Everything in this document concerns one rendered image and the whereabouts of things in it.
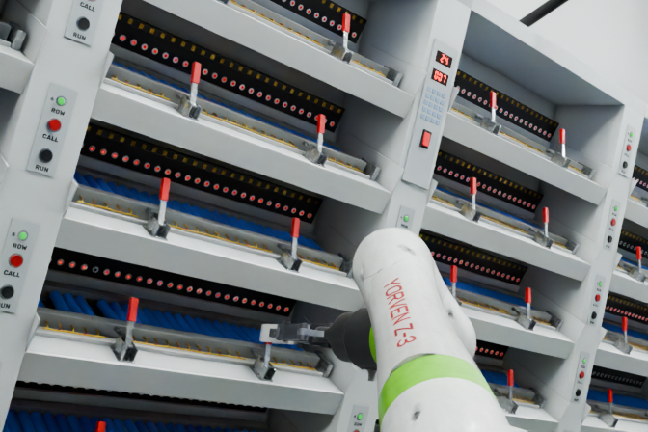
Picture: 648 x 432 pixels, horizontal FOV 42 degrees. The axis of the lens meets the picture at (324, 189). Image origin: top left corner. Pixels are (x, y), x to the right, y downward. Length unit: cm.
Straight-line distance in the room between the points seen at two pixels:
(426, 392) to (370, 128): 95
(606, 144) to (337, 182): 89
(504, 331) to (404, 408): 111
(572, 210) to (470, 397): 143
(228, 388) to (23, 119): 54
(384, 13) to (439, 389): 110
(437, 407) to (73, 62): 71
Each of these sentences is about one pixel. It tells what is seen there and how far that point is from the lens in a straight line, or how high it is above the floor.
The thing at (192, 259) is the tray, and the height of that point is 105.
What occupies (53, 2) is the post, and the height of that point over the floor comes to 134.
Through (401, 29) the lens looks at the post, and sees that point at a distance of 169.
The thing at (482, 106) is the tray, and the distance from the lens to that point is 200.
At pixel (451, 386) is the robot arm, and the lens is 78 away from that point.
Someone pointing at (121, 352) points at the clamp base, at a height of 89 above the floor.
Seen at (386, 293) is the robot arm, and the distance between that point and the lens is 98.
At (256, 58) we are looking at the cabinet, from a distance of 160.
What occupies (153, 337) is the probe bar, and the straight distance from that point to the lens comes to 138.
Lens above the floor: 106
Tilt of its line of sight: 6 degrees up
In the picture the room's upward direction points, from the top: 14 degrees clockwise
